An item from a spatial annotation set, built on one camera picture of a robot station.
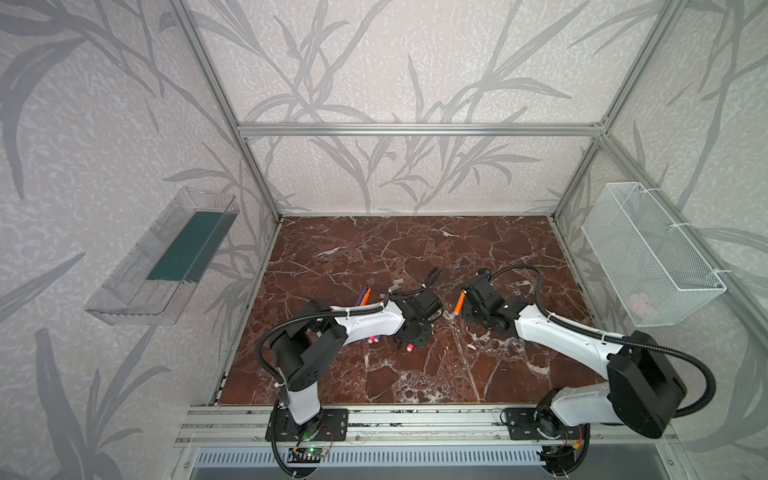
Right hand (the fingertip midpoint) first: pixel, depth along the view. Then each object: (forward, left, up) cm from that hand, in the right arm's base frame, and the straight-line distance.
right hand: (468, 297), depth 89 cm
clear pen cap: (+10, +22, -8) cm, 25 cm away
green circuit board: (-38, +41, -7) cm, 57 cm away
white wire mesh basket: (-10, -34, +27) cm, 45 cm away
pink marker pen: (-11, +29, -6) cm, 31 cm away
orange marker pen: (+3, +31, -6) cm, 32 cm away
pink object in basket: (-9, -39, +13) cm, 42 cm away
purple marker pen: (+4, +33, -6) cm, 34 cm away
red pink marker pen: (-13, +18, -6) cm, 23 cm away
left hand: (-8, +14, -6) cm, 17 cm away
